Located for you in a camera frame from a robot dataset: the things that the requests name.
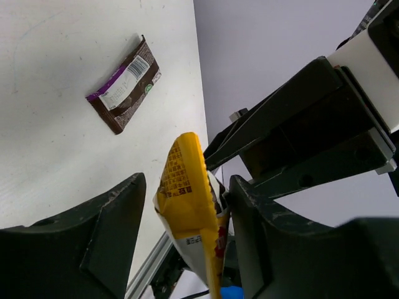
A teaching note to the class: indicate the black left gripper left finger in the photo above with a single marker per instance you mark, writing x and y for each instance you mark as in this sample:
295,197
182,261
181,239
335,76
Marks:
84,252

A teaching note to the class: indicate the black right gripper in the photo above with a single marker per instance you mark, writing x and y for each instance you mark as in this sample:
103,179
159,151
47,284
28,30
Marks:
363,153

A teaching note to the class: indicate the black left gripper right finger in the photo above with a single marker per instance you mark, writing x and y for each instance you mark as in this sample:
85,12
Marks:
284,255

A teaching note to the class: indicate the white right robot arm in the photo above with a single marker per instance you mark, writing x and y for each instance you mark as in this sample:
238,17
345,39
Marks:
335,118

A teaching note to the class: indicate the brown purple chocolate bar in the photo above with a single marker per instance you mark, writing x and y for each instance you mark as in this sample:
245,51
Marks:
119,98

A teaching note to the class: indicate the aluminium table frame rail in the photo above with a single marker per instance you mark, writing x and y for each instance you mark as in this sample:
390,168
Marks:
149,268

